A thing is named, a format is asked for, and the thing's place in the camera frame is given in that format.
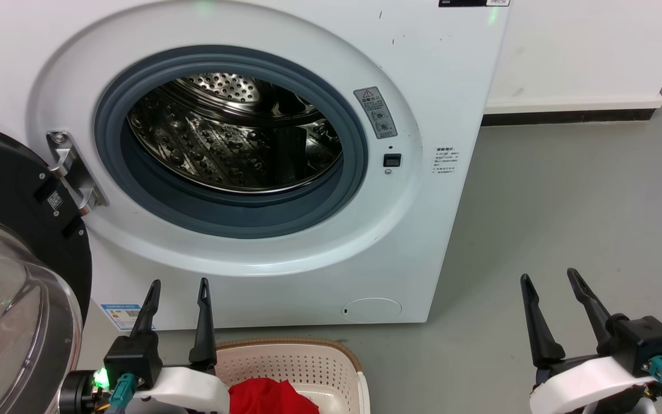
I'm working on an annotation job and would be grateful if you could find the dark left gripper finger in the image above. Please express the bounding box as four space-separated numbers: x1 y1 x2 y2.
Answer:
188 278 218 375
130 279 161 340

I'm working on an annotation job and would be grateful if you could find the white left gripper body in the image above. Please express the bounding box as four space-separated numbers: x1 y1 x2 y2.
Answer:
133 367 232 414

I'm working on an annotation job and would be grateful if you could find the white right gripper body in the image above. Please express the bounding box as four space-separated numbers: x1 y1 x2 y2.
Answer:
529 354 659 414

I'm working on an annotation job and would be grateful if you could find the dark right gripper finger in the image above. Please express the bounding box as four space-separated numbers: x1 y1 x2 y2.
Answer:
567 268 618 353
519 274 565 370

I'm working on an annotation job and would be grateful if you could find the red garment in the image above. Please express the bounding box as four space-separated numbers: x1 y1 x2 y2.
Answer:
229 378 320 414

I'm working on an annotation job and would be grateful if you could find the cream perforated laundry basket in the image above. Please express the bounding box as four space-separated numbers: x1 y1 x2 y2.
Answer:
213 338 372 414

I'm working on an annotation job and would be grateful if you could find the stainless steel washing machine drum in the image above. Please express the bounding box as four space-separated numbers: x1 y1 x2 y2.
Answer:
127 72 344 193

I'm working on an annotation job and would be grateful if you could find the black glass washer door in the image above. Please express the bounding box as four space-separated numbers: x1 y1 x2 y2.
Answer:
0 121 93 414

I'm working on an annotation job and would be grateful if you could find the blue white energy label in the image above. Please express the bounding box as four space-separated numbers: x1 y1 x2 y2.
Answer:
100 304 142 331

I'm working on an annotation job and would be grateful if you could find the grey rubber door gasket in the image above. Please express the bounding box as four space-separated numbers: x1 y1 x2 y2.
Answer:
94 46 369 239

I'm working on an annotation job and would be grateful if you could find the white front-load washing machine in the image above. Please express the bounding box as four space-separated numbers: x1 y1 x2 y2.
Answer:
0 0 511 331

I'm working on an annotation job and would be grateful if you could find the silver metal door hinge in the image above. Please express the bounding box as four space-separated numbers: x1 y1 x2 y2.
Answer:
47 131 109 216

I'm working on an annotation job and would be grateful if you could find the oval drain filter cover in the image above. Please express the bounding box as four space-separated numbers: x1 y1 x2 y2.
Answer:
341 297 403 323

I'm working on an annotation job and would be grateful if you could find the black skirting strip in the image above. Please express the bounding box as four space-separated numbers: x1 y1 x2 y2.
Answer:
482 108 656 126

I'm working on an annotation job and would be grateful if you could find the small text notice sticker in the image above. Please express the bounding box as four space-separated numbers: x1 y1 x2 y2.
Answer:
433 147 461 176

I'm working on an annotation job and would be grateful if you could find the grey warning sticker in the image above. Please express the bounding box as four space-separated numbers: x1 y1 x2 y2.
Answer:
353 87 398 140

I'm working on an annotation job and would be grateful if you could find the teal left camera plug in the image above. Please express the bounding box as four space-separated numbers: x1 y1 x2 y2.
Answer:
107 374 137 414

